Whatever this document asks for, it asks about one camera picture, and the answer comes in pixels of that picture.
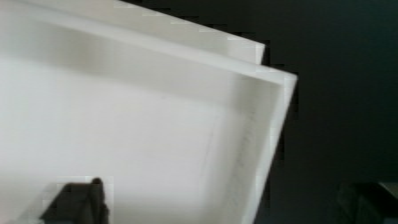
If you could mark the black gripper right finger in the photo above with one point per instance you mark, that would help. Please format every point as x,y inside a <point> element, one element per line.
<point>366,204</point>

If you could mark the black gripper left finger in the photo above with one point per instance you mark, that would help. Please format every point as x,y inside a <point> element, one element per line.
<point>79,206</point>

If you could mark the white drawer cabinet box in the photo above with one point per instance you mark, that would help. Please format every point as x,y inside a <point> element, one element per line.
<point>141,105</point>

